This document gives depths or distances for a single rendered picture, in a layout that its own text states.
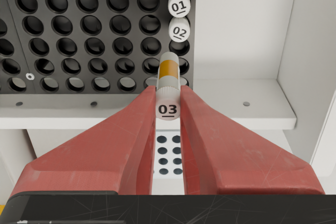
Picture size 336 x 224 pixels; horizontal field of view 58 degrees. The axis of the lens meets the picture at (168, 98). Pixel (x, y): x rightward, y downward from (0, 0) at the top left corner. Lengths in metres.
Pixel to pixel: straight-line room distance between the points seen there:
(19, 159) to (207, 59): 0.33
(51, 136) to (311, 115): 0.34
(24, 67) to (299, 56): 0.20
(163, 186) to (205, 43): 0.29
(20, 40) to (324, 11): 0.19
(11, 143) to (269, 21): 0.37
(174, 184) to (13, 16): 0.36
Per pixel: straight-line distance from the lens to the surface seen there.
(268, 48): 0.28
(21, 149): 0.50
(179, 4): 0.17
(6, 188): 0.48
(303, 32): 0.24
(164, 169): 0.43
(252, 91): 0.27
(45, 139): 0.47
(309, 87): 0.23
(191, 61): 0.20
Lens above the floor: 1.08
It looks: 56 degrees down
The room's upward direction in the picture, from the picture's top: 178 degrees counter-clockwise
